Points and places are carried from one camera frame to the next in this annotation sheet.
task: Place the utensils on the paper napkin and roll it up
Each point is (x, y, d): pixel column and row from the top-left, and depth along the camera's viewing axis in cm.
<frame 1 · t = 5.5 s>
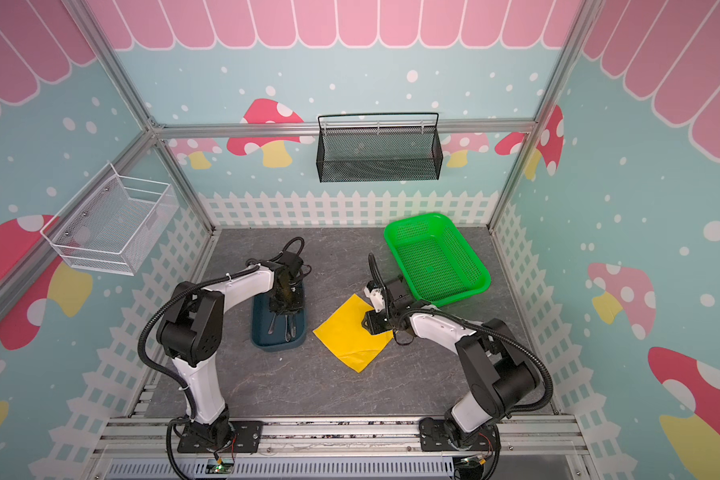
left hand: (294, 315, 96), fingers open
right hand: (365, 321, 90), fingers open
yellow paper napkin: (343, 331, 94), on the table
dark teal plastic tray: (262, 317, 96), point 2 cm above the table
silver spoon: (270, 330, 96), on the table
green plastic basket: (436, 261, 111), on the table

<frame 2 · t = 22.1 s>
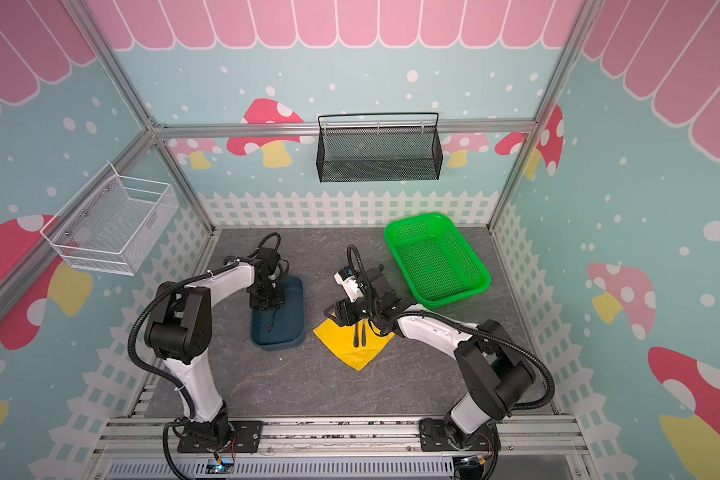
left hand: (275, 310, 96), fingers closed
right hand: (330, 308, 83), fingers open
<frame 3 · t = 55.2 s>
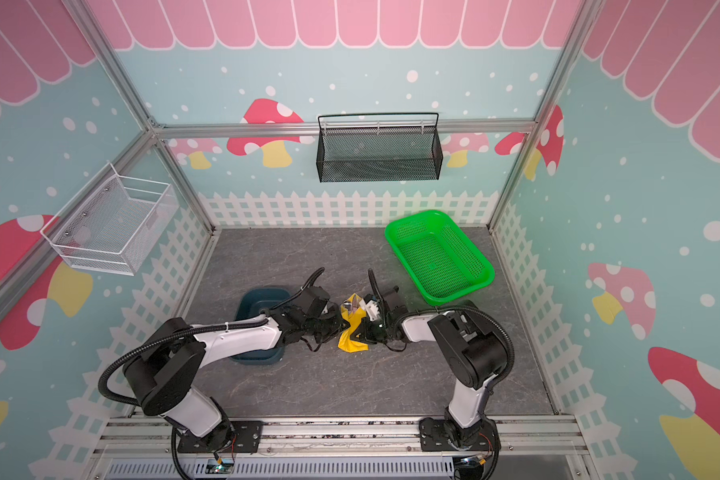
left hand: (351, 330, 87), fingers closed
right hand: (349, 336, 90), fingers closed
yellow paper napkin: (345, 341, 89), point 3 cm above the table
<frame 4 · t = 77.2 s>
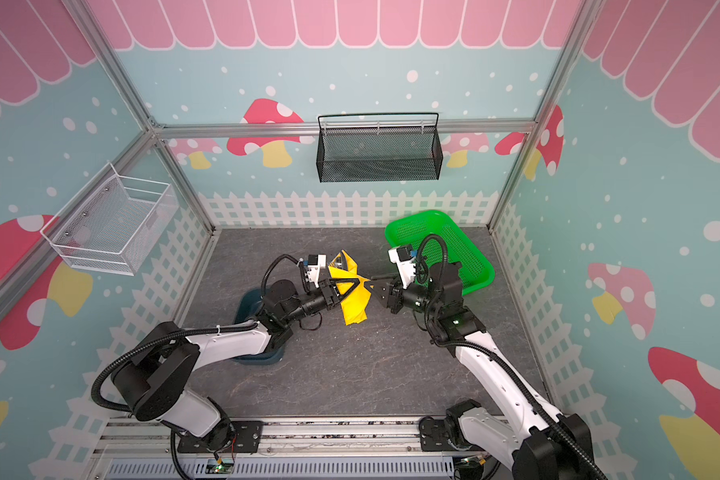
left hand: (360, 289, 76), fingers closed
right hand: (367, 283, 71), fingers open
yellow paper napkin: (355, 305, 76), point 22 cm above the table
